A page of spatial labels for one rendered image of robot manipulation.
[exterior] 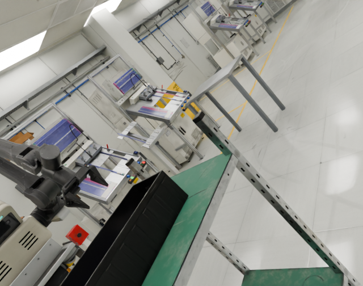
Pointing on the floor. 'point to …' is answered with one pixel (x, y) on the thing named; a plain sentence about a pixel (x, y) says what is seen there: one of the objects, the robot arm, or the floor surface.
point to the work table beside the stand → (237, 88)
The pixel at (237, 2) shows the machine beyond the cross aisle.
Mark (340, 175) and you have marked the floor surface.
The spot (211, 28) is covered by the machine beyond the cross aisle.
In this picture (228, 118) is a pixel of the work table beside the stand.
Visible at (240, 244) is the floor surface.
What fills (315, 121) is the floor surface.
